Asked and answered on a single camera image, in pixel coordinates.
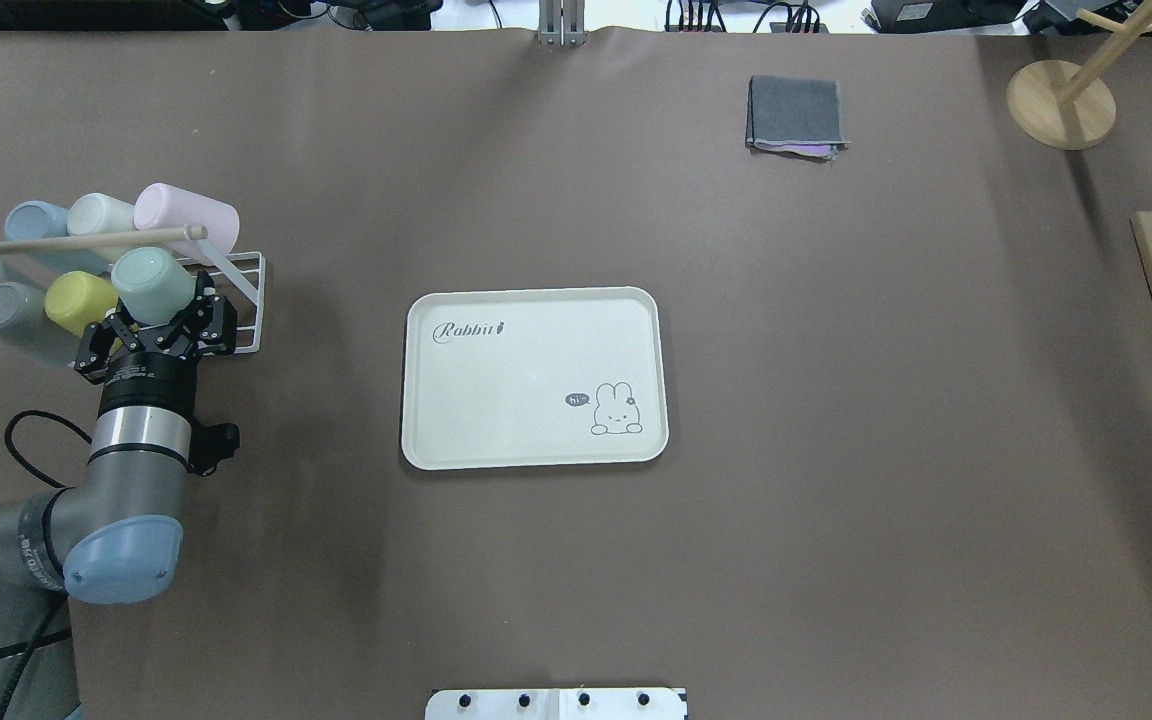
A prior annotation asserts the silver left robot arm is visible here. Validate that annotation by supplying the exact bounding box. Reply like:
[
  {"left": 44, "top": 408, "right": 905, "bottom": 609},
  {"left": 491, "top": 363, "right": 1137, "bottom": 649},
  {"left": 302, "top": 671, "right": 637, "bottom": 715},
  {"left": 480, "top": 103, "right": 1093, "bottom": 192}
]
[{"left": 0, "top": 272, "right": 241, "bottom": 719}]

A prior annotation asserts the cream rabbit tray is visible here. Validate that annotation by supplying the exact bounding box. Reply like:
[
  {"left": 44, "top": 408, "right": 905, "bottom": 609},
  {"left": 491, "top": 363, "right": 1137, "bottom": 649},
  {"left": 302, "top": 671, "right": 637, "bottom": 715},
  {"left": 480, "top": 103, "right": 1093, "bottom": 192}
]
[{"left": 401, "top": 286, "right": 669, "bottom": 471}]

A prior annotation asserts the grey cup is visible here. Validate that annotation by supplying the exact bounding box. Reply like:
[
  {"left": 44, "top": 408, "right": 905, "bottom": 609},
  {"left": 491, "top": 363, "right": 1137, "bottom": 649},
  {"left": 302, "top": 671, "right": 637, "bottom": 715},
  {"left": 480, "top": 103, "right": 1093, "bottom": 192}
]
[{"left": 0, "top": 281, "right": 78, "bottom": 366}]

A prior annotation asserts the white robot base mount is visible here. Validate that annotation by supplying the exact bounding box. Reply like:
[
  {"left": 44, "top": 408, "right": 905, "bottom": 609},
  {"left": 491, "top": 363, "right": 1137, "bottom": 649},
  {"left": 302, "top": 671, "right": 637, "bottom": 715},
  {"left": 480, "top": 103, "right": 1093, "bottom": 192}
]
[{"left": 424, "top": 687, "right": 689, "bottom": 719}]

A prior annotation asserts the yellow cup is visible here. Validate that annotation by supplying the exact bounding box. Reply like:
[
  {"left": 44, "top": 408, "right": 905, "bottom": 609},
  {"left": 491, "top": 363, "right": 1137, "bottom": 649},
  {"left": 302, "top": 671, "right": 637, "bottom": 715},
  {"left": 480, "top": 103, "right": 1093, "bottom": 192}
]
[{"left": 44, "top": 272, "right": 119, "bottom": 338}]

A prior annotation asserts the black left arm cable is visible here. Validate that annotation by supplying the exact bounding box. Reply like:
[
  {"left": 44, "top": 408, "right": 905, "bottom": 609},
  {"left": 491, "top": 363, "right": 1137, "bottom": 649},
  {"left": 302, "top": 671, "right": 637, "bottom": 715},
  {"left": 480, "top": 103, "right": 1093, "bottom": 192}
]
[{"left": 3, "top": 410, "right": 97, "bottom": 491}]

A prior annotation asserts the purple cloth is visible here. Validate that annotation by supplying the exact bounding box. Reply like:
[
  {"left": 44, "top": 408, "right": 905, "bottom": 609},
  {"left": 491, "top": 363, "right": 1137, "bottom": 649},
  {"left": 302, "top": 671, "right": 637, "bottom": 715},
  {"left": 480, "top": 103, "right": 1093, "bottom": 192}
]
[{"left": 755, "top": 141, "right": 847, "bottom": 161}]

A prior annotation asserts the pink cup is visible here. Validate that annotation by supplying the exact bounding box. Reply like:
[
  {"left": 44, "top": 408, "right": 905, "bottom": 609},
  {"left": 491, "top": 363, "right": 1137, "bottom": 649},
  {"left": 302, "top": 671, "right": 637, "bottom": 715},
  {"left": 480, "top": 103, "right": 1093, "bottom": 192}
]
[{"left": 132, "top": 182, "right": 241, "bottom": 255}]

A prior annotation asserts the grey folded cloth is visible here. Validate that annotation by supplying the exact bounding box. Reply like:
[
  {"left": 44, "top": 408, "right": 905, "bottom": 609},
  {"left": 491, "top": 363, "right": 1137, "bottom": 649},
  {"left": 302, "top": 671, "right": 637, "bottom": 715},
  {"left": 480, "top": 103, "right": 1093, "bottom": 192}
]
[{"left": 745, "top": 76, "right": 847, "bottom": 149}]

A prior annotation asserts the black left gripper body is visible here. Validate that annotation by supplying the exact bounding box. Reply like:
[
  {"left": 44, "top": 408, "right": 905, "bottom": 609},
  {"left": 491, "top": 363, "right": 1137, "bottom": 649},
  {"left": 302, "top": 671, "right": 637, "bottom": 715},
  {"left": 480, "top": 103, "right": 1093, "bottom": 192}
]
[{"left": 99, "top": 327, "right": 200, "bottom": 419}]

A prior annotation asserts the light blue cup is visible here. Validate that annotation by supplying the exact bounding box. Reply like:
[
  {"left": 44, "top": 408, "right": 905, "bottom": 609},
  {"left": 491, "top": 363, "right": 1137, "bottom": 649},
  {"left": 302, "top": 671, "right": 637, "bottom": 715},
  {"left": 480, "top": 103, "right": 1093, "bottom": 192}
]
[{"left": 3, "top": 200, "right": 109, "bottom": 275}]

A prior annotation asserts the white wire cup rack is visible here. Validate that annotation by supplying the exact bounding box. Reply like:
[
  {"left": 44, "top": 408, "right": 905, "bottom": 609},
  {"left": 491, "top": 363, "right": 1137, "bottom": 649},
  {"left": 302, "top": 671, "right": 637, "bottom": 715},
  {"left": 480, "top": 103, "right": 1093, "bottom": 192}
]
[{"left": 0, "top": 250, "right": 266, "bottom": 369}]

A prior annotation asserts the wooden mug tree stand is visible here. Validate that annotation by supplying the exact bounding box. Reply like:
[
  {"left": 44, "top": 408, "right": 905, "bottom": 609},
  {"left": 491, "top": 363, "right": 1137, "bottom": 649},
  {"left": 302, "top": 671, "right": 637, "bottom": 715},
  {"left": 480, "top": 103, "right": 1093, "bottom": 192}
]
[{"left": 1005, "top": 1, "right": 1152, "bottom": 151}]

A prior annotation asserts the cream white cup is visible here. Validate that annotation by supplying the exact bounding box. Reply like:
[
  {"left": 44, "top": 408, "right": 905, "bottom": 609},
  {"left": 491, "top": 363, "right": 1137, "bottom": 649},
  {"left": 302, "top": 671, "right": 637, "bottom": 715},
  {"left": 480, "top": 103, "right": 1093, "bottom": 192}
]
[{"left": 67, "top": 192, "right": 137, "bottom": 236}]

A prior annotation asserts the green cup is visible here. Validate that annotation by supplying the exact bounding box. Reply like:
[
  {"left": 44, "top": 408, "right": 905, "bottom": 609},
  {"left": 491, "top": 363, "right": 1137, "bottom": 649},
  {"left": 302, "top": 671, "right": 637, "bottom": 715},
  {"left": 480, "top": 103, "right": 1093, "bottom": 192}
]
[{"left": 111, "top": 247, "right": 196, "bottom": 327}]

